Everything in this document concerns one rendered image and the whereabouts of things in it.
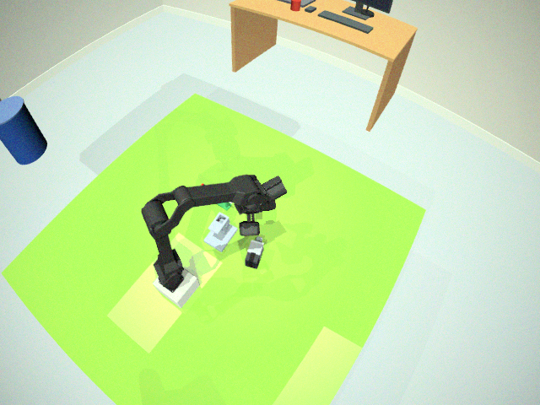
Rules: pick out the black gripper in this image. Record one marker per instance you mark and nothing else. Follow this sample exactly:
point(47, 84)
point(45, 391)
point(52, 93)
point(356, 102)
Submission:
point(249, 228)

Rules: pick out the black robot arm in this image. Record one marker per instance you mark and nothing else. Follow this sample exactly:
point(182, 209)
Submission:
point(244, 191)

